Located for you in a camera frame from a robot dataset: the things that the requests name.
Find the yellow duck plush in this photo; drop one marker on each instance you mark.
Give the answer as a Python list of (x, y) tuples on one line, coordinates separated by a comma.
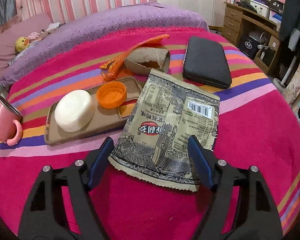
[(21, 44)]

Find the pink headboard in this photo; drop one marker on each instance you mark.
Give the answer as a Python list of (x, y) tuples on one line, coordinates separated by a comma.
[(14, 29)]

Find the black rectangular case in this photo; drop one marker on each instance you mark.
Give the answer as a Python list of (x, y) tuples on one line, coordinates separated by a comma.
[(205, 62)]

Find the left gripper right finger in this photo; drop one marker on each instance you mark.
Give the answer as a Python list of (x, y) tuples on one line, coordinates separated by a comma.
[(256, 214)]

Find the beige printed snack bag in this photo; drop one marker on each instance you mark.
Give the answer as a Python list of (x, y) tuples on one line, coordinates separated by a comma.
[(153, 144)]

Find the white round bun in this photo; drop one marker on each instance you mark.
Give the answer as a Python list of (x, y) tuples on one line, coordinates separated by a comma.
[(74, 110)]

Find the brown phone case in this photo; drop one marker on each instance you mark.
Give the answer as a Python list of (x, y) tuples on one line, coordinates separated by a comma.
[(103, 120)]

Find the white storage box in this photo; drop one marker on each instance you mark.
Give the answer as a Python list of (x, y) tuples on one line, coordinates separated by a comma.
[(261, 8)]

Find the purple dotted bedspread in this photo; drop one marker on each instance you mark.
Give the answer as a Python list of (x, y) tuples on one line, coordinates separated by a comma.
[(95, 26)]

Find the orange snack wrapper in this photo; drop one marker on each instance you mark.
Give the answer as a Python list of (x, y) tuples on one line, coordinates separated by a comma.
[(111, 68)]

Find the pink mug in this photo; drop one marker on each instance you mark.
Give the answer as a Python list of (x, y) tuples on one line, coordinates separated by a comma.
[(11, 129)]

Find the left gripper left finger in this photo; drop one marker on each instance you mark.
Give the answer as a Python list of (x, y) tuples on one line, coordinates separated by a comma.
[(59, 205)]

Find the black box under desk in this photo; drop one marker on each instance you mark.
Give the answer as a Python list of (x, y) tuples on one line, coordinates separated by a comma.
[(248, 46)]

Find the wooden desk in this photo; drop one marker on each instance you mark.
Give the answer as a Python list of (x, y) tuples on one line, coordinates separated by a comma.
[(239, 21)]

